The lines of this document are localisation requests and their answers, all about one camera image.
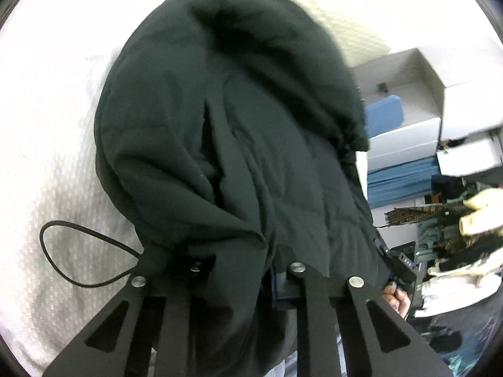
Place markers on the blue curtain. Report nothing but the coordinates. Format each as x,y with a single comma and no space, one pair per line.
401,182

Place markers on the grey bed cover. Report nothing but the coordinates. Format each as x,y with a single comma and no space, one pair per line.
55,56

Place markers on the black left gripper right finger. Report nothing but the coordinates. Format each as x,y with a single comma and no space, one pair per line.
344,328

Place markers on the white wardrobe cabinet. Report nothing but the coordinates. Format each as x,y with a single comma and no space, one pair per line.
433,111

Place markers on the blue cushion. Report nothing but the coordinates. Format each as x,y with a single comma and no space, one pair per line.
384,115

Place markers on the person's right hand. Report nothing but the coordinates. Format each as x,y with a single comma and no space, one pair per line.
397,298

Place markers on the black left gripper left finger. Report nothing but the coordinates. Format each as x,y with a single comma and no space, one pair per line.
145,329

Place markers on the black padded jacket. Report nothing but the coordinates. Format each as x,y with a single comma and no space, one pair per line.
230,128

